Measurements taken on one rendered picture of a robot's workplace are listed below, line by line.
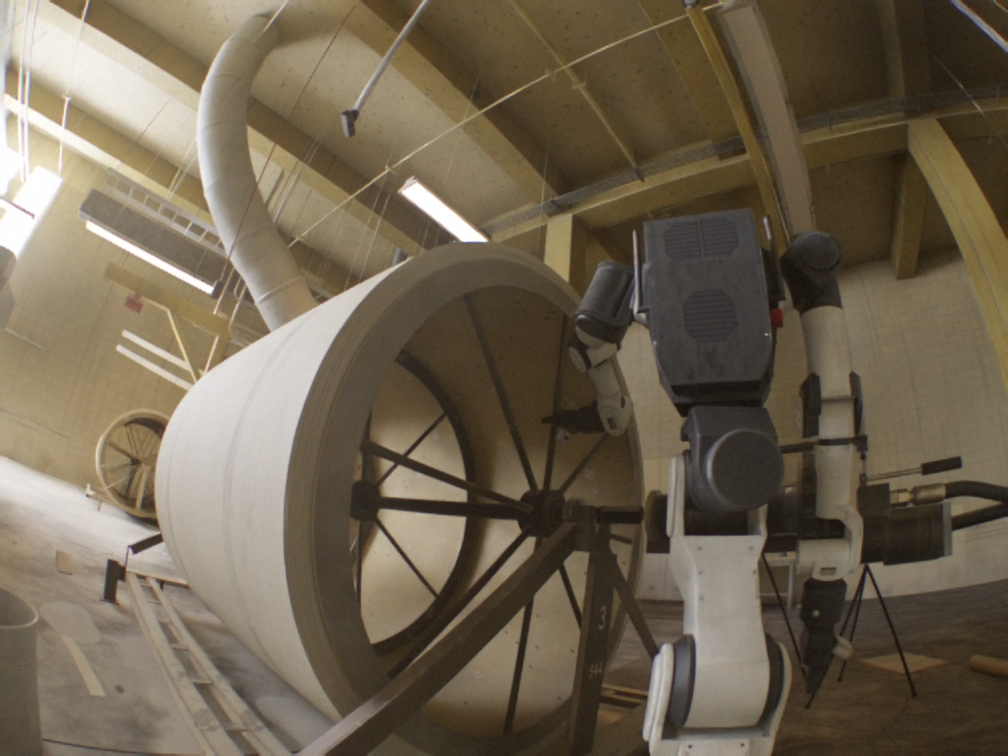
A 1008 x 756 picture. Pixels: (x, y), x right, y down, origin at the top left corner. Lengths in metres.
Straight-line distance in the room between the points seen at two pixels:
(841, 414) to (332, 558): 0.95
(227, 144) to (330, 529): 5.34
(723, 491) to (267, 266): 5.17
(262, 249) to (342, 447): 4.66
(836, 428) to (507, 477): 1.92
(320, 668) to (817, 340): 1.09
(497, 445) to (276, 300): 3.59
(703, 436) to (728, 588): 0.23
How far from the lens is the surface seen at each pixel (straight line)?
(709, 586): 0.72
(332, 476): 0.88
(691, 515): 1.17
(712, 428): 0.70
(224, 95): 6.31
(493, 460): 2.51
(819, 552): 0.88
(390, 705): 0.88
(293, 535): 0.86
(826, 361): 0.86
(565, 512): 1.32
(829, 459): 0.85
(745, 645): 0.68
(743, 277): 0.76
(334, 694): 0.99
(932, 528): 1.16
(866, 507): 1.16
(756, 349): 0.74
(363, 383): 0.93
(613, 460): 2.14
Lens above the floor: 0.79
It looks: 22 degrees up
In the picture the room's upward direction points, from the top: 7 degrees clockwise
